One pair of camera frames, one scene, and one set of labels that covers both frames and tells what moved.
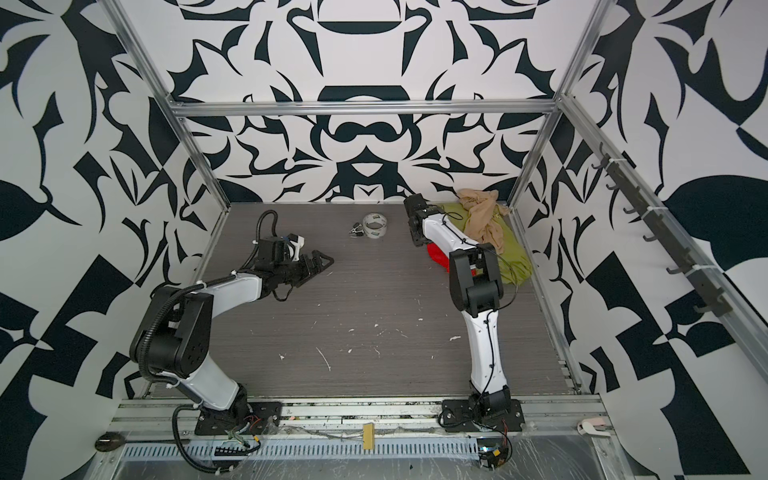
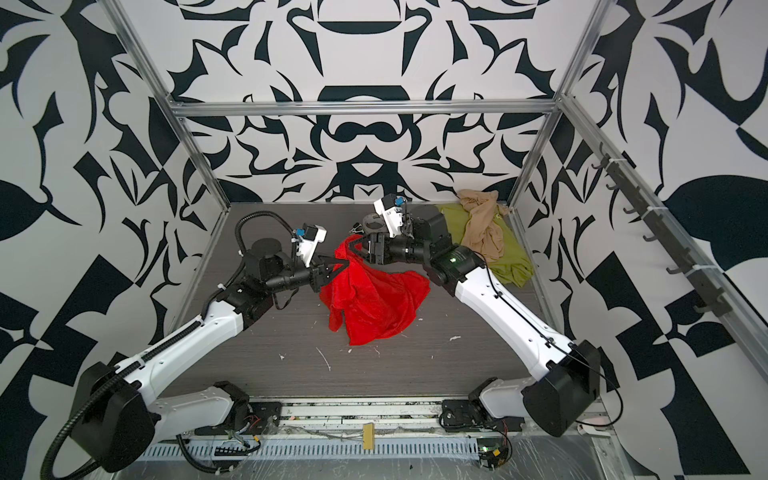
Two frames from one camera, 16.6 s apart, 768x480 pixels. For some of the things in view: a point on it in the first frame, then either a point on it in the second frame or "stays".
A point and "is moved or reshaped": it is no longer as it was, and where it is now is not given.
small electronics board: (492, 452) stays
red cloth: (437, 255) is moved or reshaped
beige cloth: (484, 223) stays
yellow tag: (369, 436) stays
